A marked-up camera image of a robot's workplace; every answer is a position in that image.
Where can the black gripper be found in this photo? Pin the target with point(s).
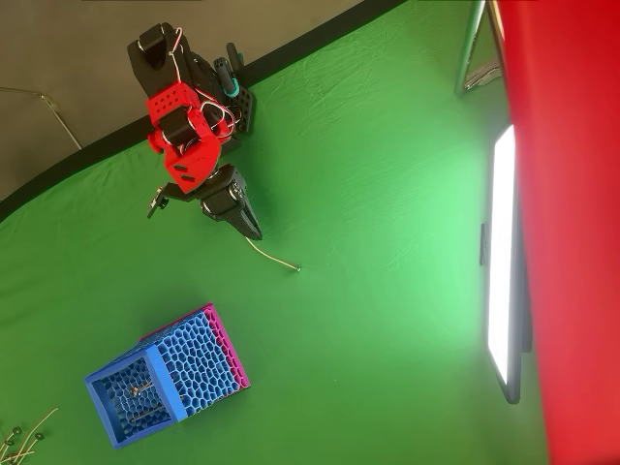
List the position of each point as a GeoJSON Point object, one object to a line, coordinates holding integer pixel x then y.
{"type": "Point", "coordinates": [224, 198]}

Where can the white cable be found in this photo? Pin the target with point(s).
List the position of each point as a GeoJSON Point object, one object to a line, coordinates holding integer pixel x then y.
{"type": "Point", "coordinates": [271, 257]}

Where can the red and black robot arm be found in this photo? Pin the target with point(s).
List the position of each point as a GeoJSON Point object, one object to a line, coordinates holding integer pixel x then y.
{"type": "Point", "coordinates": [169, 102]}

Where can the blue and magenta mesh basket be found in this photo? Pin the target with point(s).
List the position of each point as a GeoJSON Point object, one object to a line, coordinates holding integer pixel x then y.
{"type": "Point", "coordinates": [194, 361]}

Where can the green table cloth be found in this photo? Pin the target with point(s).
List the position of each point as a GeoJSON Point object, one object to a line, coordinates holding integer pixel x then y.
{"type": "Point", "coordinates": [339, 242]}

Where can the black monitor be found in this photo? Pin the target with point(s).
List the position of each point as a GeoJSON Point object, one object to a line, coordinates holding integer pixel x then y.
{"type": "Point", "coordinates": [501, 266]}

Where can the chrome tube stand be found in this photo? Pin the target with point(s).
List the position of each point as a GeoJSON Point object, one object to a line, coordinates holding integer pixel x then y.
{"type": "Point", "coordinates": [466, 53]}

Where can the red cover sheet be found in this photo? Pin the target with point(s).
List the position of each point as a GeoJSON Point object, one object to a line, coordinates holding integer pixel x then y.
{"type": "Point", "coordinates": [571, 218]}

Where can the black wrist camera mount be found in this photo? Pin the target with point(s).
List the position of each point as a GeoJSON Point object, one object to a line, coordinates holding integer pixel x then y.
{"type": "Point", "coordinates": [162, 198]}

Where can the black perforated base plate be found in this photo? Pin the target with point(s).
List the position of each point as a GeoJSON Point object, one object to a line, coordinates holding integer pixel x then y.
{"type": "Point", "coordinates": [244, 109]}

